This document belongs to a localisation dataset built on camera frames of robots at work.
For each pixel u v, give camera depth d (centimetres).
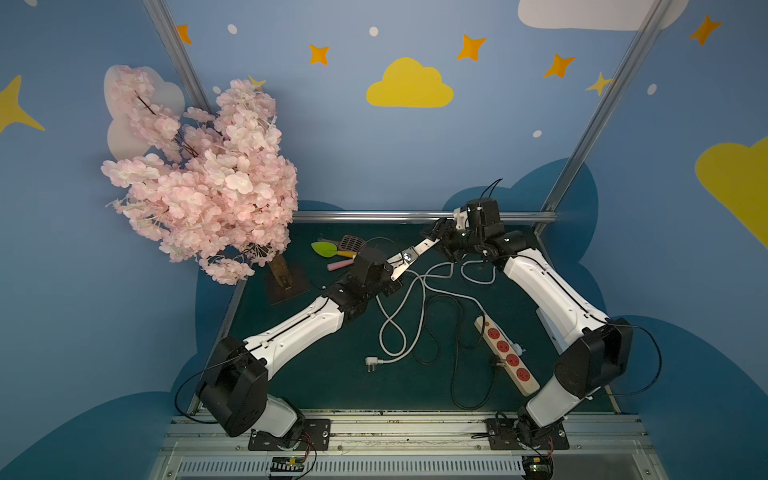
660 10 69
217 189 54
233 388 42
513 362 84
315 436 74
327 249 115
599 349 44
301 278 106
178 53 75
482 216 61
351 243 115
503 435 73
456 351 86
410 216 159
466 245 68
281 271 96
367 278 60
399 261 66
